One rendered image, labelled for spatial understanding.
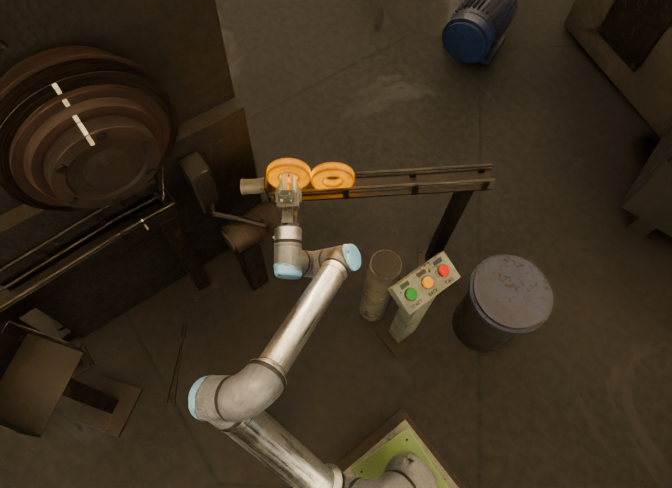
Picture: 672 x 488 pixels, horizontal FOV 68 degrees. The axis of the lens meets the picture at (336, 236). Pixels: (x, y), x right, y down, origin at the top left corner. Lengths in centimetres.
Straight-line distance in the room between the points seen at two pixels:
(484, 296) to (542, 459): 75
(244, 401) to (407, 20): 273
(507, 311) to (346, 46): 196
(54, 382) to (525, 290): 165
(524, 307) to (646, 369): 82
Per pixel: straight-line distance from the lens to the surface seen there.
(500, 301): 200
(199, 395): 141
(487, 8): 317
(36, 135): 136
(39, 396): 183
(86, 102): 134
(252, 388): 131
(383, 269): 185
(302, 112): 291
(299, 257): 164
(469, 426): 230
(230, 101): 181
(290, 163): 170
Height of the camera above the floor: 220
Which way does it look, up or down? 63 degrees down
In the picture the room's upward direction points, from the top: 4 degrees clockwise
